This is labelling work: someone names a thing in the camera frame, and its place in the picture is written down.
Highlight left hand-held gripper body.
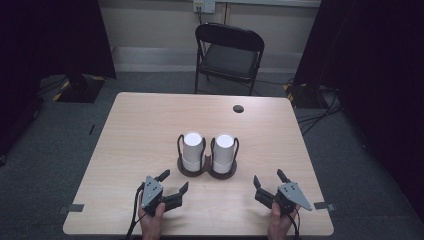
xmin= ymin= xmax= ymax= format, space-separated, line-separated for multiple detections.
xmin=140 ymin=175 xmax=184 ymax=217

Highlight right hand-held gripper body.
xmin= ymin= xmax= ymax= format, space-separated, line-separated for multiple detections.
xmin=254 ymin=181 xmax=313 ymax=216

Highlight dark wooden double cup holder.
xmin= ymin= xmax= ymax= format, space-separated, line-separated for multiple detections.
xmin=176 ymin=133 xmax=240 ymax=180

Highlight stack of white paper cups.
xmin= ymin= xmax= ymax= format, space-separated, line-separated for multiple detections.
xmin=212 ymin=133 xmax=236 ymax=174
xmin=181 ymin=131 xmax=205 ymax=173

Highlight person's left hand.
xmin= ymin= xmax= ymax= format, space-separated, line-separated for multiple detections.
xmin=137 ymin=201 xmax=167 ymax=240

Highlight person's right hand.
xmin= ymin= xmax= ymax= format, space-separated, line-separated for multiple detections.
xmin=267 ymin=201 xmax=301 ymax=240

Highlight grey tape piece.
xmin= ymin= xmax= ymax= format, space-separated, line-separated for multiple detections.
xmin=313 ymin=201 xmax=337 ymax=213
xmin=57 ymin=203 xmax=85 ymax=215

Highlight black stand base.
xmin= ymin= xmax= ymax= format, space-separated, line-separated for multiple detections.
xmin=283 ymin=83 xmax=322 ymax=109
xmin=53 ymin=73 xmax=106 ymax=104

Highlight black folding chair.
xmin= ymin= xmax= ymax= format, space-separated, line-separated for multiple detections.
xmin=194 ymin=22 xmax=266 ymax=97

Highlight dark curtain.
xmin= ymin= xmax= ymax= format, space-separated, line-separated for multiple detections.
xmin=293 ymin=0 xmax=424 ymax=221
xmin=0 ymin=0 xmax=117 ymax=158

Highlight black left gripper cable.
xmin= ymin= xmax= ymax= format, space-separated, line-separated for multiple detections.
xmin=124 ymin=182 xmax=148 ymax=240

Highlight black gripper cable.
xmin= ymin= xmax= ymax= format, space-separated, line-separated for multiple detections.
xmin=287 ymin=208 xmax=301 ymax=240
xmin=124 ymin=182 xmax=148 ymax=240

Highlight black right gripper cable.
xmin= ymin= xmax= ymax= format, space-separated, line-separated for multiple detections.
xmin=287 ymin=208 xmax=301 ymax=240

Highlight black floor cables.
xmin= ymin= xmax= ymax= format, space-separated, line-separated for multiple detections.
xmin=296 ymin=86 xmax=344 ymax=136

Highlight white wall socket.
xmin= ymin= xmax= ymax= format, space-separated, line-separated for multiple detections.
xmin=193 ymin=0 xmax=217 ymax=14

